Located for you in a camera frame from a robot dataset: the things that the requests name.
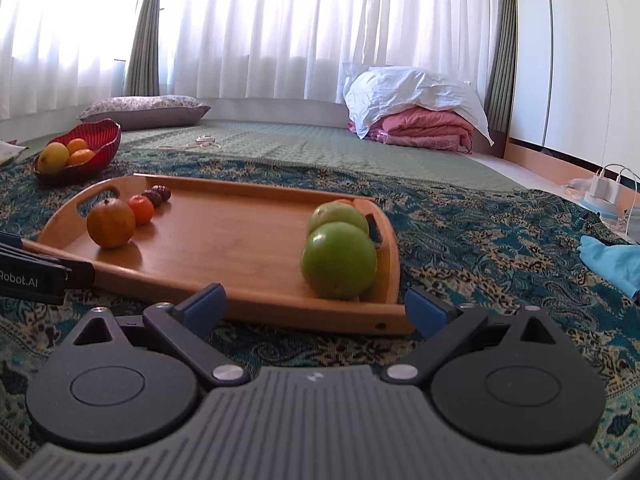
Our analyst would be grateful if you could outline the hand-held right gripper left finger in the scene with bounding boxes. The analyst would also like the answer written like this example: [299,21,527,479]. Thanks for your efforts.
[72,283,251,387]

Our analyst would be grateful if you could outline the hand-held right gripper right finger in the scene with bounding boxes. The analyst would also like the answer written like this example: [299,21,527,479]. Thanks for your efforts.
[381,287,563,385]

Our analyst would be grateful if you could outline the large dark orange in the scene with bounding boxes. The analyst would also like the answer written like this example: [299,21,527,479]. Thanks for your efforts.
[86,197,137,250]

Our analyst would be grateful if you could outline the wooden tray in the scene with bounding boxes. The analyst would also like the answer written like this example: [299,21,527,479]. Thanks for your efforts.
[36,172,416,336]

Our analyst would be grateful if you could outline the small orange tangerine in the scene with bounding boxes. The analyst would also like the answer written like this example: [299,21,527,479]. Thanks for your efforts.
[126,194,155,226]

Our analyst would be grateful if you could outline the green apple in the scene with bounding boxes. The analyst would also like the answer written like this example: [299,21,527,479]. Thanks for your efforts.
[300,221,378,301]
[306,201,371,241]

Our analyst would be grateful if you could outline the teal paisley blanket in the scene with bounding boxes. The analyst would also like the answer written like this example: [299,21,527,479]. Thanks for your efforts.
[0,152,640,466]

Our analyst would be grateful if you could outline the white crumpled paper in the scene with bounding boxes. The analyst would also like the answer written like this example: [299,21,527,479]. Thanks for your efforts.
[0,139,28,167]

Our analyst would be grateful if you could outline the yellow mango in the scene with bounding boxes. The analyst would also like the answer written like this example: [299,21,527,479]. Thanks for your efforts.
[37,142,71,175]

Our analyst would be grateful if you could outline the red ribbed bowl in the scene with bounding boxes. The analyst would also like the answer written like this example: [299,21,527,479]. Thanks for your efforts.
[32,118,122,184]

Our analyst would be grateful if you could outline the floral pillow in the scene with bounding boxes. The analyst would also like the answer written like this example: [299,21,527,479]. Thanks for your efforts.
[78,95,212,132]

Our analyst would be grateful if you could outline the pink folded blanket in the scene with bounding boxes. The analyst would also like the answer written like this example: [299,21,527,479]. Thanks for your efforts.
[347,106,475,153]

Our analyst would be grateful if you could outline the green quilted mat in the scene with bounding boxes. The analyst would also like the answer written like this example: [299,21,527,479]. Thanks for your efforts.
[20,119,526,193]

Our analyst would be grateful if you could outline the light blue cloth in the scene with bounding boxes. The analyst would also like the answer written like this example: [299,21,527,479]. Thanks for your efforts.
[577,235,640,303]

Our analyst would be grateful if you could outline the clear plastic wrapper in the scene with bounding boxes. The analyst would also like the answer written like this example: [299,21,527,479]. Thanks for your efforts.
[562,177,593,201]

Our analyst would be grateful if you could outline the light blue power strip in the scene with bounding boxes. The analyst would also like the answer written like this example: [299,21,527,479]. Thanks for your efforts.
[582,194,632,223]

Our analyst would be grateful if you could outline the white duvet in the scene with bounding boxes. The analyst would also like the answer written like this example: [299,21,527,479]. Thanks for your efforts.
[342,64,496,147]

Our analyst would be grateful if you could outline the green curtain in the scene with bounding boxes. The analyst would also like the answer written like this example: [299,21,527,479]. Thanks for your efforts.
[122,0,171,97]
[484,0,518,133]

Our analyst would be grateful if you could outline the white sheer curtain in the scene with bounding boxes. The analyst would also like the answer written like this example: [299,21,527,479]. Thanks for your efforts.
[0,0,501,122]

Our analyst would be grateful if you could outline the white wardrobe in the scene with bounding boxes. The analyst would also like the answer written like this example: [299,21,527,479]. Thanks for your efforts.
[505,0,640,181]

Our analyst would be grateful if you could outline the white coiled cable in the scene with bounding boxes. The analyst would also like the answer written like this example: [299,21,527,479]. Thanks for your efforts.
[159,133,222,151]

